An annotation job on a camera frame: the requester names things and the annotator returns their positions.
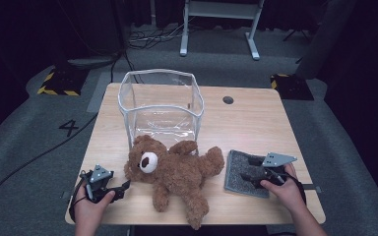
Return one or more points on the person's right hand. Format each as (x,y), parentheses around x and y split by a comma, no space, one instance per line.
(287,193)

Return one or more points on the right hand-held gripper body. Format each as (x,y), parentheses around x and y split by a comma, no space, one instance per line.
(275,164)

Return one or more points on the person's left hand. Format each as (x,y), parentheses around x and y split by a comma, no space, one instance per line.
(90,209)

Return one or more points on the black tripod legs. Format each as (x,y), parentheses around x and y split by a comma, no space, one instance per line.
(295,34)

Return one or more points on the brown teddy bear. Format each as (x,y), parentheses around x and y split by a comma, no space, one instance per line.
(177,173)

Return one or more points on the grey towel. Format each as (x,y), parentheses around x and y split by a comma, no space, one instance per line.
(234,177)

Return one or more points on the dark grey column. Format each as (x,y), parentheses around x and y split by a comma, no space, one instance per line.
(325,39)

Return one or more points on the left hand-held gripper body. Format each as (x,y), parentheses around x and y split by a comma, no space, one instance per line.
(100,175)

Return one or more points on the white metal desk frame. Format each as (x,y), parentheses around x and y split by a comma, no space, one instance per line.
(221,10)

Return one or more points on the grey flat stand base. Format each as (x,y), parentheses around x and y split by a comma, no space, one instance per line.
(92,62)

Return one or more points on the grey tape strip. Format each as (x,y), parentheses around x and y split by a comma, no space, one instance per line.
(65,195)
(312,188)

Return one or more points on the black yellow striped base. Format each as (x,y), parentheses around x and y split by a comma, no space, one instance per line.
(292,87)
(62,82)

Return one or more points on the clear plastic storage box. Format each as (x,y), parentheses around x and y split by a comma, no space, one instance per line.
(160,108)

